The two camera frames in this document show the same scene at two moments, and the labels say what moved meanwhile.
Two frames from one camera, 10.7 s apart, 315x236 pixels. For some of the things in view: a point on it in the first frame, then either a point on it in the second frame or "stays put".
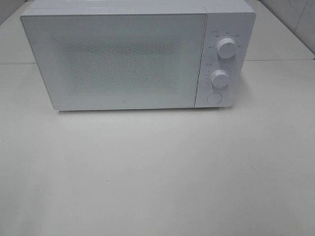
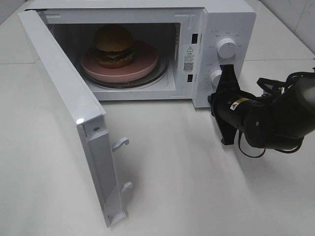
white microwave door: x=93 y=61 to x=91 y=120
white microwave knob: x=226 y=48 stays put
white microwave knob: x=220 y=78 stays put
